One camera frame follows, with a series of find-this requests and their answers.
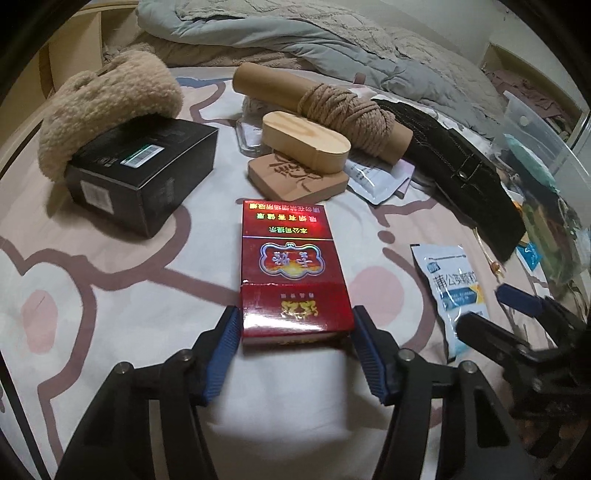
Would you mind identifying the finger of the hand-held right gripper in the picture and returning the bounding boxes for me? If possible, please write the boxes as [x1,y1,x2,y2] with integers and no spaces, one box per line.
[456,313,548,370]
[496,284,585,337]

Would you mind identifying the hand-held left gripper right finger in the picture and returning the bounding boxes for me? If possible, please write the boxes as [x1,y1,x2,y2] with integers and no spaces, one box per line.
[352,305,536,480]

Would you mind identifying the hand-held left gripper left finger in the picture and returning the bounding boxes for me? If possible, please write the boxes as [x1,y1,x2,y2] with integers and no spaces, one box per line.
[55,305,243,480]

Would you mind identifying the blue white medicine sachet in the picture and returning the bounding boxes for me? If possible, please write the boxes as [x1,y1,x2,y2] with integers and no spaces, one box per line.
[411,244,491,363]
[345,159,416,205]

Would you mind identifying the red cigarette box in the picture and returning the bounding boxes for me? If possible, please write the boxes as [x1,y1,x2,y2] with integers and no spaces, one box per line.
[239,199,356,347]

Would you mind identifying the clear plastic storage bin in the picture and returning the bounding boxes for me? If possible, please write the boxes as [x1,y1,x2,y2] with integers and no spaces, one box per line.
[489,90,591,296]

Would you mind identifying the purple cardboard box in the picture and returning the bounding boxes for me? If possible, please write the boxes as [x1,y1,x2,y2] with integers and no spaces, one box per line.
[392,159,416,200]

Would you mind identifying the oval wooden box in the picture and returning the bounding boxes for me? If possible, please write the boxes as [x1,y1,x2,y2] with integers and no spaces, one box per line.
[262,111,352,174]

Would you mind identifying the small blue packet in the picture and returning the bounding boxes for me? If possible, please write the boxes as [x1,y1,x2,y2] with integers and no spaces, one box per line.
[517,242,542,271]

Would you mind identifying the black denim garment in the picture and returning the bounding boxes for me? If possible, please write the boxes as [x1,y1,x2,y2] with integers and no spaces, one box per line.
[376,98,527,263]

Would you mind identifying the green cloth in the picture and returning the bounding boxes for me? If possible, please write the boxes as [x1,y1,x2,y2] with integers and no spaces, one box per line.
[503,134,559,195]

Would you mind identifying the carved wooden block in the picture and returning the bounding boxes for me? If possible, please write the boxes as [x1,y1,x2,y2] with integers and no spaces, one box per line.
[248,152,349,202]

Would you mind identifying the black cardboard box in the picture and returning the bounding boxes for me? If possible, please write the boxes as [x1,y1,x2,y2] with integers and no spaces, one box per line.
[65,117,219,239]

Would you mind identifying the clear plastic case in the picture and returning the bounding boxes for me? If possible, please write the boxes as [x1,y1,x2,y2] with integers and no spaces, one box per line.
[235,118,271,157]

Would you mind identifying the wooden side shelf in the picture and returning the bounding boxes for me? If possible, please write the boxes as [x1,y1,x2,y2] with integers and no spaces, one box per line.
[480,41,591,139]

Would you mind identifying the beige fluffy earmuffs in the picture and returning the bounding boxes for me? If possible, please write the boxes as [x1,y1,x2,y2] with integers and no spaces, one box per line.
[38,50,184,182]

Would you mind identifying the beige fleece blanket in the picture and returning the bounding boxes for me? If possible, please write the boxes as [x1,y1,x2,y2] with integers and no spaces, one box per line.
[99,34,296,70]

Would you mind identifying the grey quilt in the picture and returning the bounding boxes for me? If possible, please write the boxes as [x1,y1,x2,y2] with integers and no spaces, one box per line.
[136,0,504,130]

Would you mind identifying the wooden headboard shelf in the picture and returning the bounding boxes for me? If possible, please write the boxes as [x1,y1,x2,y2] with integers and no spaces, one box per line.
[28,0,144,107]

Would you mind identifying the beige quilted blanket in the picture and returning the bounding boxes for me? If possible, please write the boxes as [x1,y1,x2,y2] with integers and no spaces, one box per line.
[175,0,504,125]

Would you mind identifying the thin beaded cord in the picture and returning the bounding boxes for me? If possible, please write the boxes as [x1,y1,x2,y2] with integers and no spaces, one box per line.
[473,228,506,280]

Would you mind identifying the cardboard tube with beige rope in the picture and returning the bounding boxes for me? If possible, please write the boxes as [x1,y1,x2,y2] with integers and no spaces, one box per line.
[232,62,414,164]

